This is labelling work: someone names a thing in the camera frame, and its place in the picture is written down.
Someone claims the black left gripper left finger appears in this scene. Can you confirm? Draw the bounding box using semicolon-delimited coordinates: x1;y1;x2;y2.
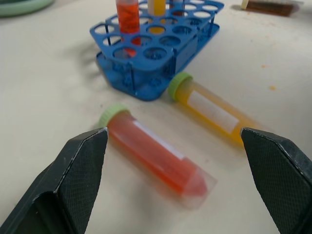
0;127;109;234

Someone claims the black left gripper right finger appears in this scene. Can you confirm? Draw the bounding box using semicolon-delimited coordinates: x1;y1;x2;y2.
240;127;312;234

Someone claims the red liquid tube green cap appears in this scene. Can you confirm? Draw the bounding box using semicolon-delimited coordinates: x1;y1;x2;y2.
98;102;217;210

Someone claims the yellow liquid tube green cap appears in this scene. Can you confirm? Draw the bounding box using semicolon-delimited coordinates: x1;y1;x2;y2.
168;72;263;149

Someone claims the blue tube rack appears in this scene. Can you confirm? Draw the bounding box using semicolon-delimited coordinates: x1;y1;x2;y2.
89;0;225;102

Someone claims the orange tube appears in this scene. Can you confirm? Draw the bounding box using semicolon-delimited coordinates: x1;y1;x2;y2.
116;0;142;59

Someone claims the brown box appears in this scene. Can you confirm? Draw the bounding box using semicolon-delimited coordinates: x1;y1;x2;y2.
240;0;305;17

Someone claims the pale green round plate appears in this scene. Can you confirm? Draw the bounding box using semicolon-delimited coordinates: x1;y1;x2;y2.
0;0;55;18

